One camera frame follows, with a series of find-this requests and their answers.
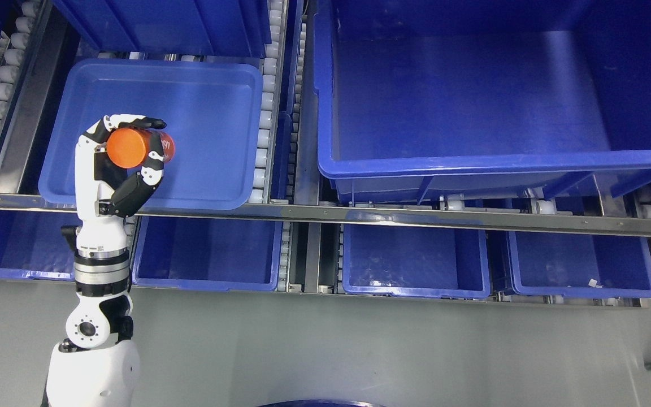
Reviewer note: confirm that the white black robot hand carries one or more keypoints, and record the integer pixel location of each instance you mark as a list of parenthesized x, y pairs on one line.
[(104, 194)]

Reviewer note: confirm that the orange cylindrical capacitor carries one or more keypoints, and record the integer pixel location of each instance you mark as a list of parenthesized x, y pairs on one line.
[(128, 147)]

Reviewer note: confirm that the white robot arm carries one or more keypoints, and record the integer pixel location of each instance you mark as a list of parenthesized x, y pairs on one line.
[(97, 363)]

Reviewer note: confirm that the lower blue bin far left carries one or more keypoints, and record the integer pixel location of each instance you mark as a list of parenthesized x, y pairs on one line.
[(33, 248)]

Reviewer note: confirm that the lower blue bin middle-left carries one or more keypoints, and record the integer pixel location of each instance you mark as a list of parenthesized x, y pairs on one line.
[(201, 254)]

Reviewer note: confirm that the shallow blue tray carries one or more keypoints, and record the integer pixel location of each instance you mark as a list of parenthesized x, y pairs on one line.
[(211, 110)]

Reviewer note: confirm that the blue bin top left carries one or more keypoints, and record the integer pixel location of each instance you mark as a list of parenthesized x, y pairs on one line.
[(212, 28)]

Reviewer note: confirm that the lower blue bin centre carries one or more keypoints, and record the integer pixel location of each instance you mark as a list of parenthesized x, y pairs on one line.
[(415, 262)]

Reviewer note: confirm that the large blue bin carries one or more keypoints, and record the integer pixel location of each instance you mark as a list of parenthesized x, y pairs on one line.
[(421, 100)]

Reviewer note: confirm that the lower blue bin right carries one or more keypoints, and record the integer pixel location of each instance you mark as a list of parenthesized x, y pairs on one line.
[(576, 265)]

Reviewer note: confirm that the metal shelf rack frame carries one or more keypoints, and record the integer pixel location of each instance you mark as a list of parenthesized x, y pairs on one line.
[(312, 245)]

